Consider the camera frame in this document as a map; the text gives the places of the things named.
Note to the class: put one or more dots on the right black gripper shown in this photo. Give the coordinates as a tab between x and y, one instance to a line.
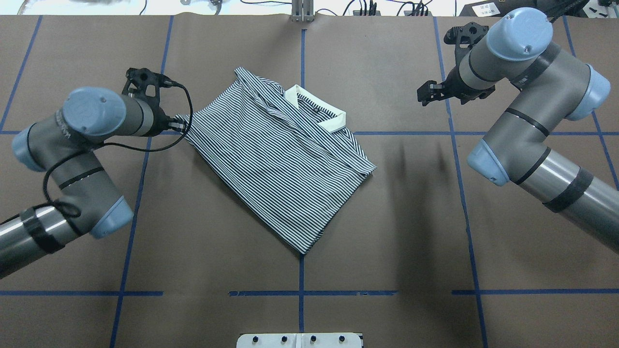
454	86

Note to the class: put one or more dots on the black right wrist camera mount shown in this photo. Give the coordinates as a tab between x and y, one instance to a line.
464	38

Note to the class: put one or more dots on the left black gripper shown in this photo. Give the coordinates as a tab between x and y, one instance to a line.
161	123

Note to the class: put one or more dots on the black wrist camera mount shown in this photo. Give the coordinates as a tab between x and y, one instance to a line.
145	85
464	38

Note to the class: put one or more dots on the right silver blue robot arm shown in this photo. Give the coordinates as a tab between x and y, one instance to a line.
553	86

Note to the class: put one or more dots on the white camera pole base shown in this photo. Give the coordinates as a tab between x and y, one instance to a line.
301	340

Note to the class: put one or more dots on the striped polo shirt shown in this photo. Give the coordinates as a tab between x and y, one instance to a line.
285	153

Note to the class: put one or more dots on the aluminium frame post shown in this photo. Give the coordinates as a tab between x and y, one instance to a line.
302	11

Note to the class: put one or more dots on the black box with label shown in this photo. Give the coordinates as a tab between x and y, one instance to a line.
484	8

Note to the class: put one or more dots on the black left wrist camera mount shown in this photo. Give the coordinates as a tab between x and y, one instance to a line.
145	85

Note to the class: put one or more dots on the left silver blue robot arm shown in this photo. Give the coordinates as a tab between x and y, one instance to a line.
80	197

